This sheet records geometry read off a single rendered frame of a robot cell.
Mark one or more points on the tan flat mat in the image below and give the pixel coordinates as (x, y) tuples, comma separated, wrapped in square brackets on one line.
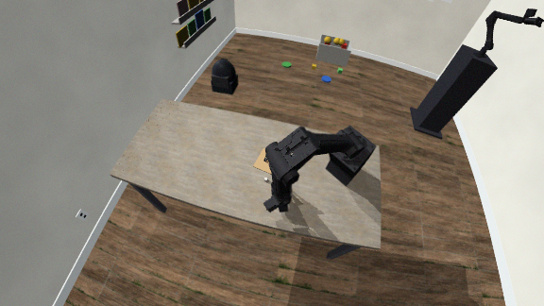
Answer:
[(261, 164)]

